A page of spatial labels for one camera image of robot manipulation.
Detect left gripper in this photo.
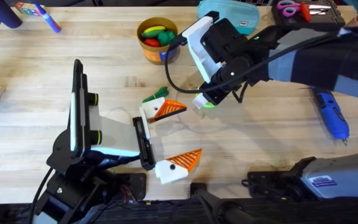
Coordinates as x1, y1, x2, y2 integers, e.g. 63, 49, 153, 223
46, 96, 203, 185

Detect green vegetable toy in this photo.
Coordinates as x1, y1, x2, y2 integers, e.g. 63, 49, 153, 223
141, 86, 170, 104

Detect blue electric screwdriver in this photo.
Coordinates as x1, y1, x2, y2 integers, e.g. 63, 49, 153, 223
310, 86, 351, 147

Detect yellow tub of toys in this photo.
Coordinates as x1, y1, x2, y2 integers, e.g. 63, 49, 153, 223
136, 16, 180, 65

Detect black upright flat plate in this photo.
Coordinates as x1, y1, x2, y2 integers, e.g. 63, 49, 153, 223
69, 58, 89, 160

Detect teal zip pouch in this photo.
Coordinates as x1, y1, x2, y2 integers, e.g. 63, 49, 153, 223
196, 0, 260, 36

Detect black tool case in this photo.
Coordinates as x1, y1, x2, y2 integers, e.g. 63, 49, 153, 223
271, 0, 346, 30

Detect blue and white marker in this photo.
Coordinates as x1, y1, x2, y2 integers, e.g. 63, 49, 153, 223
32, 1, 62, 34

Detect colourful toy block box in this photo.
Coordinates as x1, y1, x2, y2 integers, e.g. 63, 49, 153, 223
14, 1, 43, 17

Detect black camera cable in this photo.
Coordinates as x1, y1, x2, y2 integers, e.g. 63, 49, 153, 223
164, 30, 341, 95

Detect black stand post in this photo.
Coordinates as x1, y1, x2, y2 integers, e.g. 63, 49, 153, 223
190, 182, 260, 224

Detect purple handled scissors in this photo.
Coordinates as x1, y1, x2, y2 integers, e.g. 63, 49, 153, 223
275, 0, 333, 18

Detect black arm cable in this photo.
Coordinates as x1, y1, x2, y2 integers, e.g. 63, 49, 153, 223
29, 167, 55, 220

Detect orange handled tool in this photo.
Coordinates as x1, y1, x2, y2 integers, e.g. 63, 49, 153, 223
300, 2, 312, 22

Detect black rail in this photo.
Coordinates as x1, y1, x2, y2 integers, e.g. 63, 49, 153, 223
0, 197, 358, 224

